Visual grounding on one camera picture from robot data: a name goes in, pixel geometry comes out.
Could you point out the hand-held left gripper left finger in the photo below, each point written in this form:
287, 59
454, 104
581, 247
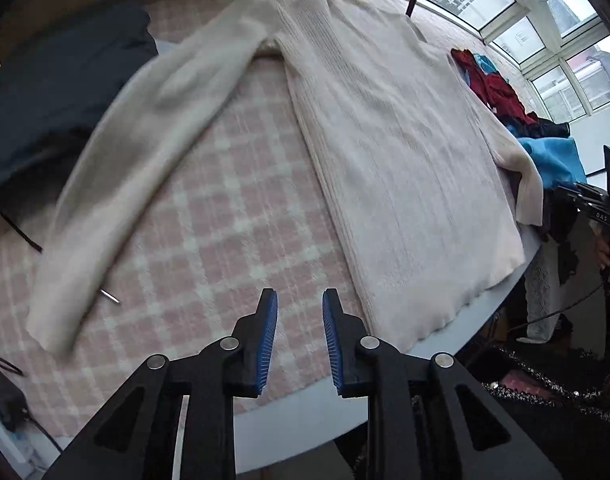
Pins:
266, 340

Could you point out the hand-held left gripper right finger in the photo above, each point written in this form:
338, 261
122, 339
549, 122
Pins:
335, 345

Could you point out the cream knit sweater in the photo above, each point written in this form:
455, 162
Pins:
385, 160

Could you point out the bright blue garment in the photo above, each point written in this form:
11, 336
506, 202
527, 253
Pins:
552, 155

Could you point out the white lace cloth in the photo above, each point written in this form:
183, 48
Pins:
547, 290

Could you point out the pink plaid blanket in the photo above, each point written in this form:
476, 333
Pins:
225, 210

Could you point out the red garment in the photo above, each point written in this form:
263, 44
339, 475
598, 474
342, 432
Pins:
492, 85

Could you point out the black tweed jacket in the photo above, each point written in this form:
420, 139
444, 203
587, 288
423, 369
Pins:
550, 410

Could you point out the black power adapter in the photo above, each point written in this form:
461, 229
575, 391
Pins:
5, 400

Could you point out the dark blue garment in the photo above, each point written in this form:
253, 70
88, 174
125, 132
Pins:
55, 90

